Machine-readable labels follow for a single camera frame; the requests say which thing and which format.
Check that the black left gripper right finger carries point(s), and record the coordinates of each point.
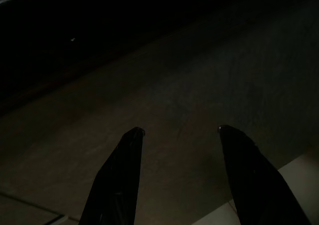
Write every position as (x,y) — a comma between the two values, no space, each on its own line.
(259,185)

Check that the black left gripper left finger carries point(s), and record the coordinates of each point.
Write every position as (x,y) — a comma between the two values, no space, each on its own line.
(117,180)

